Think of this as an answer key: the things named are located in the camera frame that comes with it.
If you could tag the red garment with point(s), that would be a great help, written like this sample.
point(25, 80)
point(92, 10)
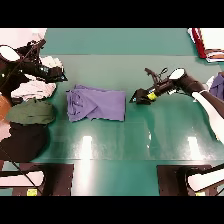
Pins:
point(200, 46)

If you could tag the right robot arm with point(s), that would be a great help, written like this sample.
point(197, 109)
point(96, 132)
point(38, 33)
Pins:
point(213, 106)

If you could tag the purple shirt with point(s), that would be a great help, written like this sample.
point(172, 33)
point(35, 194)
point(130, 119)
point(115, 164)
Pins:
point(100, 104)

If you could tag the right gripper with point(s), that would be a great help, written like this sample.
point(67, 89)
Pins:
point(144, 95)

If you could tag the green garment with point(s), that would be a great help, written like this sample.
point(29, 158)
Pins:
point(31, 112)

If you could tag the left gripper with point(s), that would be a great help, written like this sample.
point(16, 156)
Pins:
point(55, 74)

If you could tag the black garment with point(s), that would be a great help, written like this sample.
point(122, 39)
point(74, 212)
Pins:
point(23, 141)

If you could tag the purple garment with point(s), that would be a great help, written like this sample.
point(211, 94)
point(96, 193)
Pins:
point(218, 87)

